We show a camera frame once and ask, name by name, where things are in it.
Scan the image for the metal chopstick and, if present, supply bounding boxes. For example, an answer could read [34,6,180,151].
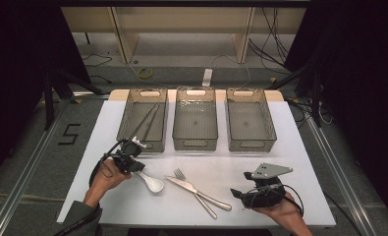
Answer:
[128,102,159,141]
[141,102,161,142]

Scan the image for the black metal stand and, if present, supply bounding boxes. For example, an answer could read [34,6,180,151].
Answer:
[268,62,324,128]
[42,65,105,131]

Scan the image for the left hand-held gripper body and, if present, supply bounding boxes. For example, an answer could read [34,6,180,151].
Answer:
[111,136,147,174]

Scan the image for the yellow-green tape roll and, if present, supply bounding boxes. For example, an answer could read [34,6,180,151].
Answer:
[138,67,155,80]

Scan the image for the tangled black cables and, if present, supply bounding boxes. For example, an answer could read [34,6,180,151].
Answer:
[287,97,334,130]

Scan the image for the right hand-held gripper black cable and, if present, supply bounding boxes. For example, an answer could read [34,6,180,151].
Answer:
[247,183,305,217]

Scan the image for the beige wooden shelf unit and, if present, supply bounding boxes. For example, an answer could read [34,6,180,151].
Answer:
[60,6,307,65]

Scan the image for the thin white cable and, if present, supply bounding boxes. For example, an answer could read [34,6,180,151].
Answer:
[210,53,252,89]
[128,60,144,84]

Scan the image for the metal fork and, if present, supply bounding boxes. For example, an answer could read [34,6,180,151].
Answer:
[173,167,219,220]

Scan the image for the black hanging cable bundle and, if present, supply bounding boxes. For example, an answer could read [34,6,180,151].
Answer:
[248,6,302,68]

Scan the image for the metal table knife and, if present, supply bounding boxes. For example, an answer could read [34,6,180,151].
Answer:
[164,175,233,212]

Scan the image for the black floor cable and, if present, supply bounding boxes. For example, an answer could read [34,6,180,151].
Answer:
[88,74,113,85]
[82,53,113,68]
[323,190,363,236]

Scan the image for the white table cover sheet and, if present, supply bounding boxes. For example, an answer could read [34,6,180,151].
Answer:
[56,99,337,228]

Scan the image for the aluminium floor rail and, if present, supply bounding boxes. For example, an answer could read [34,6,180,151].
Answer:
[304,114,379,236]
[0,97,67,236]

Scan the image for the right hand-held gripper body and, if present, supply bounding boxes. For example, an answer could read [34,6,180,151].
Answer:
[243,162,294,209]

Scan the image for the white power strip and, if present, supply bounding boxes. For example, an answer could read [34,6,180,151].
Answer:
[201,68,214,88]

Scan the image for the person's right hand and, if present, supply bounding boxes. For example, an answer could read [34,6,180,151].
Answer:
[251,192,311,228]

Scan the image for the white ceramic spoon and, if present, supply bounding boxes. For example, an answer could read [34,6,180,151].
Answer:
[134,170,166,194]

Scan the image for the black curtain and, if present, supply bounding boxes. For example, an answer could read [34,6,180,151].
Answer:
[0,0,91,186]
[284,0,388,227]

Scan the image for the hand-held gripper black cable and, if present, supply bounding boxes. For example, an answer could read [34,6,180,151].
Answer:
[247,183,305,217]
[88,140,124,190]

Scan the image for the person's left hand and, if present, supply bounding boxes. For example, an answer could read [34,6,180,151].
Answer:
[83,157,133,208]

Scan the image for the smoky transparent plastic bin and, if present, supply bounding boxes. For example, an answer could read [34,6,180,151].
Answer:
[225,88,278,153]
[171,86,219,151]
[116,88,169,153]

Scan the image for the left hand-held gripper black cable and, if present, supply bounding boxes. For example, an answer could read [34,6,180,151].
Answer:
[88,140,124,190]

